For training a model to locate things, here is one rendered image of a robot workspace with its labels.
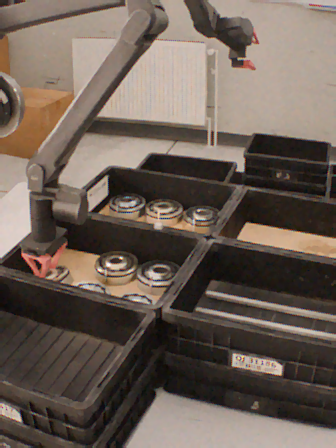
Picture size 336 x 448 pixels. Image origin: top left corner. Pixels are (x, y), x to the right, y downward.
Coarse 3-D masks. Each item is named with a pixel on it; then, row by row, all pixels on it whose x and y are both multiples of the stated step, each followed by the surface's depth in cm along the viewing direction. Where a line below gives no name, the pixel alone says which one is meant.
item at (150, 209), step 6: (150, 204) 172; (174, 204) 172; (180, 204) 172; (150, 210) 169; (156, 210) 169; (174, 210) 169; (180, 210) 169; (156, 216) 166; (162, 216) 166; (168, 216) 166
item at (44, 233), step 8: (32, 224) 130; (40, 224) 129; (48, 224) 129; (32, 232) 131; (40, 232) 130; (48, 232) 130; (56, 232) 133; (64, 232) 135; (24, 240) 131; (32, 240) 131; (40, 240) 131; (48, 240) 131; (56, 240) 132; (24, 248) 130; (32, 248) 129; (40, 248) 129; (48, 248) 130
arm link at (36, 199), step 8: (32, 192) 128; (40, 192) 128; (48, 192) 127; (32, 200) 127; (40, 200) 126; (48, 200) 127; (32, 208) 128; (40, 208) 127; (48, 208) 128; (32, 216) 129; (40, 216) 128; (48, 216) 128
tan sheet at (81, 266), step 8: (64, 248) 157; (64, 256) 154; (72, 256) 154; (80, 256) 154; (88, 256) 154; (96, 256) 154; (64, 264) 151; (72, 264) 151; (80, 264) 151; (88, 264) 151; (72, 272) 148; (80, 272) 148; (88, 272) 148; (80, 280) 145; (88, 280) 145; (96, 280) 145; (136, 280) 145; (112, 288) 142; (120, 288) 142; (128, 288) 142; (136, 288) 142; (152, 296) 139; (160, 296) 139
